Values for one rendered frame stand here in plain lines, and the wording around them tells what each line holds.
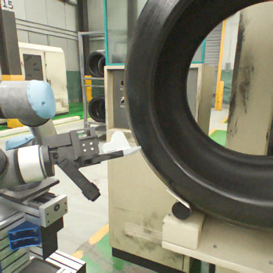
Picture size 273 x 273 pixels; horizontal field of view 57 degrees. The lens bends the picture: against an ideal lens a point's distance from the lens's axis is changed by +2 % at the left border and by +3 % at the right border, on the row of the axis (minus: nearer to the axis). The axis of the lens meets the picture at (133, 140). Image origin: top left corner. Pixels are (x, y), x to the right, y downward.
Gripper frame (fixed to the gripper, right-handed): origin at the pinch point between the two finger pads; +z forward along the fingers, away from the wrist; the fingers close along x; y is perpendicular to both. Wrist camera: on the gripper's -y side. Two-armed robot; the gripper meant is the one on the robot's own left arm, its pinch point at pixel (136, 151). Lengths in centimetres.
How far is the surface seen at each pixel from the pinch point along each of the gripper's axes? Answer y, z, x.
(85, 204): -39, -17, 195
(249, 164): -10.6, 34.5, 9.0
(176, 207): -15.2, 7.2, 1.3
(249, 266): -30.1, 18.6, -4.4
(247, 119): 2.6, 42.8, 15.9
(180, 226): -20.1, 7.4, 2.3
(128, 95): 12.6, 0.2, -3.1
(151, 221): -43, 21, 93
